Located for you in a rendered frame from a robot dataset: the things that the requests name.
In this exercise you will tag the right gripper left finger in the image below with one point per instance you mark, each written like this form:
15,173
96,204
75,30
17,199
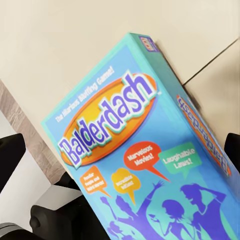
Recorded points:
12,149

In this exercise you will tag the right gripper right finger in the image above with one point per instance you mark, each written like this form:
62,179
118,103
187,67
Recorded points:
232,149

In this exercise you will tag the board game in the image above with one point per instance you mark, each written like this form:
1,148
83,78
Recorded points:
141,153

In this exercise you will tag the bed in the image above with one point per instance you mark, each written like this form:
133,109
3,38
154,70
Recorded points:
48,46

